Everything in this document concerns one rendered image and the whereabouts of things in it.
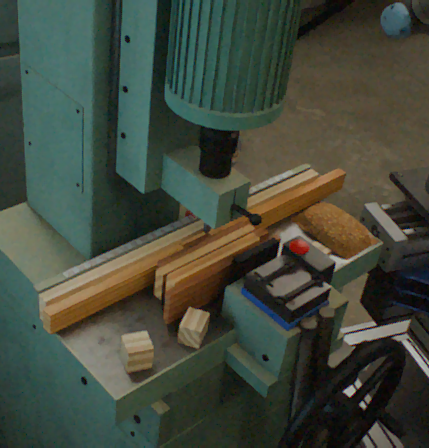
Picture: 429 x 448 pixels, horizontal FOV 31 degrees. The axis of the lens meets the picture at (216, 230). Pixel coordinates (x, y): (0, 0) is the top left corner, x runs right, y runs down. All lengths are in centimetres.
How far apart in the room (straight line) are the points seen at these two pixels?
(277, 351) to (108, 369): 25
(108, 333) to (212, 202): 25
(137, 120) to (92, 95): 8
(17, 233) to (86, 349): 42
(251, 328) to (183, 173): 27
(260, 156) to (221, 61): 225
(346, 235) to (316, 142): 207
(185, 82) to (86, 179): 33
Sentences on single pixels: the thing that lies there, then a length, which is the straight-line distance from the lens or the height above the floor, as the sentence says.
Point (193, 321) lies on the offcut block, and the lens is 115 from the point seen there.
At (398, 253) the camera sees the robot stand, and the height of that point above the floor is 74.
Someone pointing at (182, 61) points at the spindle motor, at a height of 128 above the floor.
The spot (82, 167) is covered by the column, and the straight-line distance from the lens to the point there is 132.
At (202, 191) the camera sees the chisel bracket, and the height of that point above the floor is 105.
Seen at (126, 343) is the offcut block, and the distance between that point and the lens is 110.
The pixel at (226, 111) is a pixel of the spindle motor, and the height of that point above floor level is 123.
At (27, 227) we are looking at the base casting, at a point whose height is 80.
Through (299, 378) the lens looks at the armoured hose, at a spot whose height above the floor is 86.
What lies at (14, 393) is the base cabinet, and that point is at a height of 40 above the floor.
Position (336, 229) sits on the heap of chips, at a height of 93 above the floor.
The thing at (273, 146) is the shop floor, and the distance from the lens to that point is 335.
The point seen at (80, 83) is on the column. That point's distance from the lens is 125.
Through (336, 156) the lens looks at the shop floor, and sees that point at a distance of 337.
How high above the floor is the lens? 175
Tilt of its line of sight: 38 degrees down
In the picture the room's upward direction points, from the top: 8 degrees clockwise
